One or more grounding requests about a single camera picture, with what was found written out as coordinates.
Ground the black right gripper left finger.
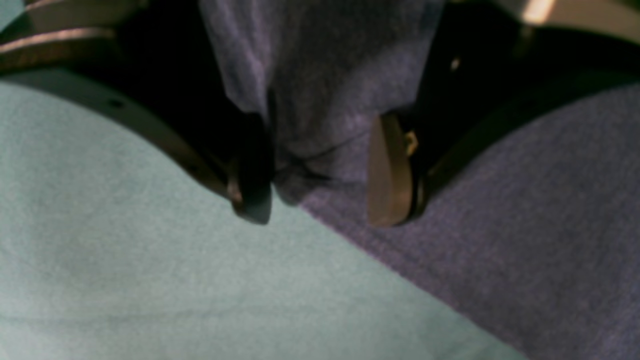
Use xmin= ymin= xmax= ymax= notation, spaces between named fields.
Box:
xmin=0 ymin=0 xmax=274 ymax=224

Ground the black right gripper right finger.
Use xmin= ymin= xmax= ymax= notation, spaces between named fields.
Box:
xmin=366 ymin=0 xmax=640 ymax=228

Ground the blue-grey heathered T-shirt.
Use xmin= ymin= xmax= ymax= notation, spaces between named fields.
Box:
xmin=200 ymin=0 xmax=639 ymax=360

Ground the teal table cloth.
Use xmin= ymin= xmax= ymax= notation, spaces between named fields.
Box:
xmin=1 ymin=0 xmax=522 ymax=360

